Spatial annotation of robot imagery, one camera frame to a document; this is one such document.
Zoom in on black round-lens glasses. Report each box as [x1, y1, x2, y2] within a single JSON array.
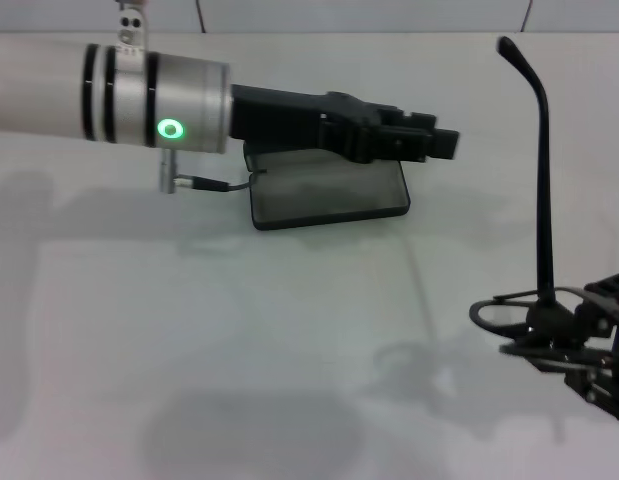
[[468, 35, 588, 351]]

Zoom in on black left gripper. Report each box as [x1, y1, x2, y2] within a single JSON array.
[[228, 83, 461, 165]]

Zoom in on black hard glasses case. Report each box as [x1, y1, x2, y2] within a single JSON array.
[[242, 138, 412, 232]]

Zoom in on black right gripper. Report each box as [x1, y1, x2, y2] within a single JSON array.
[[498, 269, 619, 427]]

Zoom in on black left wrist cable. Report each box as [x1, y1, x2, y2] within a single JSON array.
[[176, 171, 256, 194]]

